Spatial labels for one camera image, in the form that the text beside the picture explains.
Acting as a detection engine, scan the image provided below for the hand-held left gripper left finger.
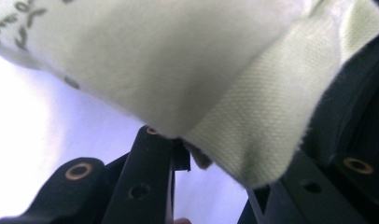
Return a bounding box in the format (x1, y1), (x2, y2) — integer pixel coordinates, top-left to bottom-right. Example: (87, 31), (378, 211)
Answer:
(102, 125), (191, 224)

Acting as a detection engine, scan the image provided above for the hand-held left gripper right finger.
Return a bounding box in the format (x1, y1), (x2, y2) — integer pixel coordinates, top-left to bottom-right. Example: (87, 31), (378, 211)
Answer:
(279, 29), (379, 224)

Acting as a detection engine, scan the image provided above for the green printed baby romper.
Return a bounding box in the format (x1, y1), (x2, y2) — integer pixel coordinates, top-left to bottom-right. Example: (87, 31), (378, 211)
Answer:
(0, 0), (379, 189)

